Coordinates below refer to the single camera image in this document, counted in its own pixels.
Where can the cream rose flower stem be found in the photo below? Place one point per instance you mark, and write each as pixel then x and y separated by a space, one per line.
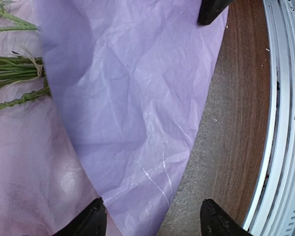
pixel 26 97

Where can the purple pink wrapping paper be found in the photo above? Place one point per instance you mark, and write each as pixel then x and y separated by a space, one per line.
pixel 129 81

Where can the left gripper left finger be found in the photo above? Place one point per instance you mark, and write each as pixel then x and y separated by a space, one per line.
pixel 92 221

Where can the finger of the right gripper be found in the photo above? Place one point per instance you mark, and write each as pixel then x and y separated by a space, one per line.
pixel 210 10

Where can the small yellow daisy bunch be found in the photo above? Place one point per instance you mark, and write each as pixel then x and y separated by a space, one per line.
pixel 19 68

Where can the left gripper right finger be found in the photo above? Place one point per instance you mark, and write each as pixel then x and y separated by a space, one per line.
pixel 216 222

